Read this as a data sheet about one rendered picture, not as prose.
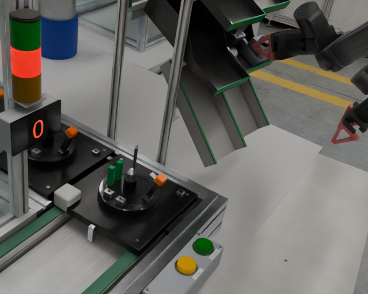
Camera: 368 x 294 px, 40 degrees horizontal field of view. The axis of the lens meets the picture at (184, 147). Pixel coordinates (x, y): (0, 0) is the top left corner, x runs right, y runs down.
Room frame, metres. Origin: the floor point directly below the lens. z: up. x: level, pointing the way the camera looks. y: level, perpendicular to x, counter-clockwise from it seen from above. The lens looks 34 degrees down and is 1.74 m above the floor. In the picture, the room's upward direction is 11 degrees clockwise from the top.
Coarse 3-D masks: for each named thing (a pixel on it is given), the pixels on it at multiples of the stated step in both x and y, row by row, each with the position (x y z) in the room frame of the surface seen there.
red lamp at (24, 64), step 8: (40, 48) 0.78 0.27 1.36; (16, 56) 0.75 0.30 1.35; (24, 56) 0.75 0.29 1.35; (32, 56) 0.76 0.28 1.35; (40, 56) 0.78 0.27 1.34; (16, 64) 0.75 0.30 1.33; (24, 64) 0.75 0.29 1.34; (32, 64) 0.76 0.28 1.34; (40, 64) 0.77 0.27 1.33; (16, 72) 0.75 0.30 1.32; (24, 72) 0.75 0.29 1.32; (32, 72) 0.76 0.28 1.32; (40, 72) 0.77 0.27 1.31
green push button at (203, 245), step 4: (196, 240) 0.79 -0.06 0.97; (200, 240) 0.79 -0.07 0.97; (204, 240) 0.79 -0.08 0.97; (208, 240) 0.80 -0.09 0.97; (196, 244) 0.78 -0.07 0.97; (200, 244) 0.78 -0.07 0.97; (204, 244) 0.78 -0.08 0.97; (208, 244) 0.78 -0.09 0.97; (212, 244) 0.79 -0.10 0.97; (196, 248) 0.77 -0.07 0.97; (200, 248) 0.77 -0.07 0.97; (204, 248) 0.77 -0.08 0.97; (208, 248) 0.77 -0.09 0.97; (212, 248) 0.78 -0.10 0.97; (200, 252) 0.76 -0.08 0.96; (204, 252) 0.76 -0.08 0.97; (208, 252) 0.77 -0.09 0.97
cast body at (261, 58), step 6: (258, 36) 1.26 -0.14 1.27; (264, 36) 1.25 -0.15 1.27; (240, 42) 1.28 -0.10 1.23; (246, 42) 1.28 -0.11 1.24; (252, 42) 1.24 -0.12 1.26; (264, 42) 1.23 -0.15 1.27; (246, 48) 1.25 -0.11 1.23; (252, 48) 1.24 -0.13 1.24; (264, 48) 1.22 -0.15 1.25; (246, 54) 1.25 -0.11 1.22; (252, 54) 1.23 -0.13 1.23; (258, 54) 1.22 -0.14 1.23; (252, 60) 1.23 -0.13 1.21; (258, 60) 1.22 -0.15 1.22; (264, 60) 1.24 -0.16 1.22; (252, 66) 1.23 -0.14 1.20
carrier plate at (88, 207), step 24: (144, 168) 1.01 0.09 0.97; (96, 192) 0.88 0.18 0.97; (168, 192) 0.93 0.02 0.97; (192, 192) 0.95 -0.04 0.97; (72, 216) 0.81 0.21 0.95; (96, 216) 0.81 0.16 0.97; (120, 216) 0.82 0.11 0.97; (144, 216) 0.83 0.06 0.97; (168, 216) 0.85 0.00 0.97; (120, 240) 0.75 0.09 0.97; (144, 240) 0.76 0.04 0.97
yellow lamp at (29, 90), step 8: (16, 80) 0.75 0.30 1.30; (24, 80) 0.75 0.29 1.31; (32, 80) 0.76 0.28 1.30; (40, 80) 0.77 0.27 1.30; (16, 88) 0.75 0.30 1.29; (24, 88) 0.75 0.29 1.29; (32, 88) 0.75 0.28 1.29; (40, 88) 0.77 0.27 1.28; (16, 96) 0.75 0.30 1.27; (24, 96) 0.75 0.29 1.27; (32, 96) 0.75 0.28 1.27; (40, 96) 0.77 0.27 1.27
